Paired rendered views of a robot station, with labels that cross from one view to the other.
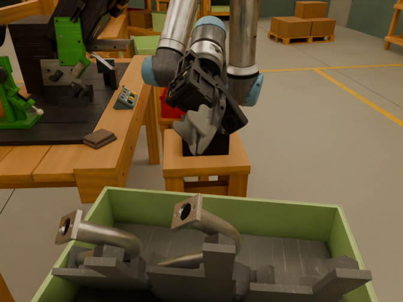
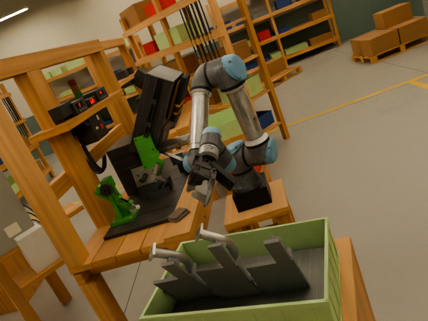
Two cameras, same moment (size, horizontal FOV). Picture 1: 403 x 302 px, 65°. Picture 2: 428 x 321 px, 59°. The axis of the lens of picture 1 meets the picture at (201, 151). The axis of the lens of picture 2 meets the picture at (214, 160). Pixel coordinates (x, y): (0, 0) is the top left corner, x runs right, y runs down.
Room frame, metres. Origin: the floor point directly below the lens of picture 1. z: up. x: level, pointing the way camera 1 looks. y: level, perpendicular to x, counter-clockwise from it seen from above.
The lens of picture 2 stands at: (-0.63, -0.39, 1.72)
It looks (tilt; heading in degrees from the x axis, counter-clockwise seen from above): 18 degrees down; 16
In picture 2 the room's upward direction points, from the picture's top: 22 degrees counter-clockwise
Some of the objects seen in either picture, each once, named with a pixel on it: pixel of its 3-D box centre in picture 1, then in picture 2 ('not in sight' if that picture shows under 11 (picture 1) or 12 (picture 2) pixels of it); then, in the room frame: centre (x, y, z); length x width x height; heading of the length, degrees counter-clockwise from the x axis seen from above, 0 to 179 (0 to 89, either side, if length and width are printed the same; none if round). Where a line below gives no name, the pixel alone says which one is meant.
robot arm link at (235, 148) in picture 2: not in sight; (237, 155); (1.10, -0.01, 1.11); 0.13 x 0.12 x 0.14; 70
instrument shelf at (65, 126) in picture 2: not in sight; (83, 112); (1.59, 0.93, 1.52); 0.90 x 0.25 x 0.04; 3
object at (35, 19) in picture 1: (47, 53); (135, 162); (1.70, 0.81, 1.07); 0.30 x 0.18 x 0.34; 3
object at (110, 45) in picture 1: (90, 45); (162, 147); (1.68, 0.57, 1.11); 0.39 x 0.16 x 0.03; 93
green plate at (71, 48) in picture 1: (71, 40); (148, 149); (1.53, 0.60, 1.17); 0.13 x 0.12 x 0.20; 3
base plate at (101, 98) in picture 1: (75, 92); (160, 185); (1.60, 0.67, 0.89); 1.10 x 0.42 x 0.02; 3
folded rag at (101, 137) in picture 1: (99, 138); (178, 214); (1.04, 0.38, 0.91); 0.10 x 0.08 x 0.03; 143
